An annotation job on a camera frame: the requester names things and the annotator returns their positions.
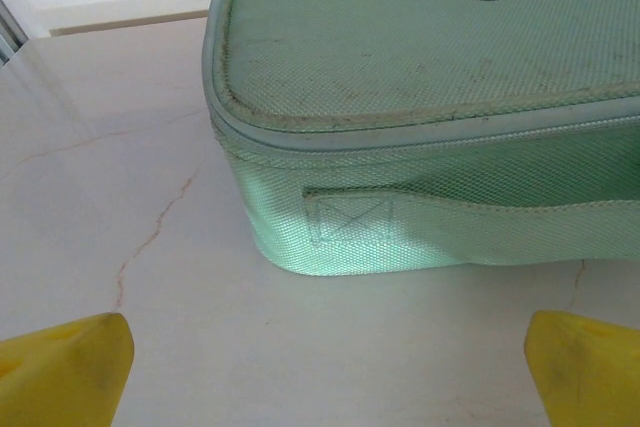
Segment aluminium table side rail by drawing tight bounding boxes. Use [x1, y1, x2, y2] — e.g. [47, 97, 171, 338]
[0, 0, 31, 67]

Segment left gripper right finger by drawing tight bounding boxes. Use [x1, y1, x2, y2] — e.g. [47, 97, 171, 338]
[523, 309, 640, 427]

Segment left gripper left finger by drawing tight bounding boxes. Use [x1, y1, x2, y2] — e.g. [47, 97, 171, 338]
[0, 311, 136, 427]

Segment mint green zip pouch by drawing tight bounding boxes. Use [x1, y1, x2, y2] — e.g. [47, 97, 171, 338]
[202, 0, 640, 278]

